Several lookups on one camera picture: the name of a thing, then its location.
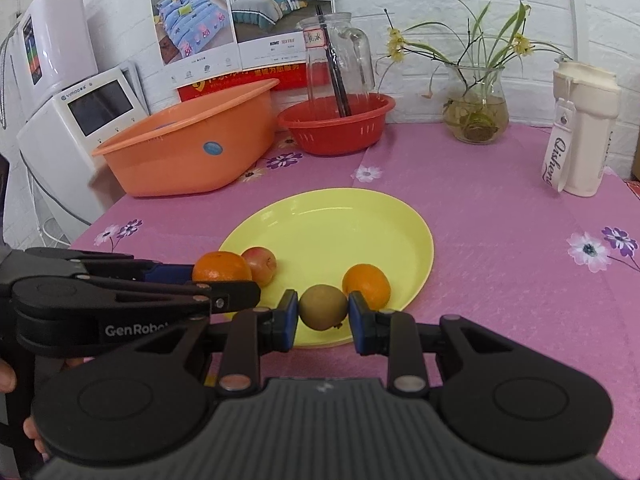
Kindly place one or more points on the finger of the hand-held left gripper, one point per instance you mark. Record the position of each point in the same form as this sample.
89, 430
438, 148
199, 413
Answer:
170, 273
235, 300

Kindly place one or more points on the pink floral tablecloth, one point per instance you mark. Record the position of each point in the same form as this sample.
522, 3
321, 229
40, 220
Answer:
500, 260

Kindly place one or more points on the green plant with yellow flowers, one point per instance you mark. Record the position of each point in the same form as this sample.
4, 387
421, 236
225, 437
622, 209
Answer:
495, 45

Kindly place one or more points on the cream white bottle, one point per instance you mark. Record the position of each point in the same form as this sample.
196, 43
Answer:
585, 135

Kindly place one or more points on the white wall conduit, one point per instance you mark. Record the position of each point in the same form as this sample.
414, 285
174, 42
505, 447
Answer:
575, 5

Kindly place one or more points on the red apple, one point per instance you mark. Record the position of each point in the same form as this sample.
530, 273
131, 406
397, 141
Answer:
261, 265

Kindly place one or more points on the orange plastic basin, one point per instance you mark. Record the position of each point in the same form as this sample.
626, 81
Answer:
175, 155

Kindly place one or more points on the yellow plate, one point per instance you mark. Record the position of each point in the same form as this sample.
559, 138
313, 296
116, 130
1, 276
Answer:
325, 240

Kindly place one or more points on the red plastic colander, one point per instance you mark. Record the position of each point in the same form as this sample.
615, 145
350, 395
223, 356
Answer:
330, 135

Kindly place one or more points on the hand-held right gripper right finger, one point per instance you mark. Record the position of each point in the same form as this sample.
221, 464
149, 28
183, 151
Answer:
357, 322

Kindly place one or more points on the person's left hand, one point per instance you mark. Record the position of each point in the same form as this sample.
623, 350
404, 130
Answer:
6, 375

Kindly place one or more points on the orange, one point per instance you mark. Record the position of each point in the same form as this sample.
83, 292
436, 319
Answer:
367, 282
220, 267

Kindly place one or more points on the bedding wall poster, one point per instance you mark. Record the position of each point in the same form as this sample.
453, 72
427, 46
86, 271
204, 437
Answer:
200, 20

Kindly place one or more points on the glass pitcher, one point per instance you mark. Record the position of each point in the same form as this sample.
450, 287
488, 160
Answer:
320, 80

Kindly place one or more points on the glass vase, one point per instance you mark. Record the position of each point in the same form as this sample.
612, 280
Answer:
477, 110

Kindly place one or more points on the white appliance with screen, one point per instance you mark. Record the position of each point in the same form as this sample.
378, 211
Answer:
65, 160

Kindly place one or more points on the brown-green kiwi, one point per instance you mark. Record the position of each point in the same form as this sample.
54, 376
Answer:
322, 307

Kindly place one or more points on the black chopstick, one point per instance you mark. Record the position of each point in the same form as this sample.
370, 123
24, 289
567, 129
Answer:
332, 65
338, 71

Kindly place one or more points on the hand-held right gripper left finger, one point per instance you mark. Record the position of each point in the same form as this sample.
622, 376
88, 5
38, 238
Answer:
289, 322

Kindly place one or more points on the tall white water purifier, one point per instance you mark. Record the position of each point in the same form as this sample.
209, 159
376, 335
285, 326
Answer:
60, 45

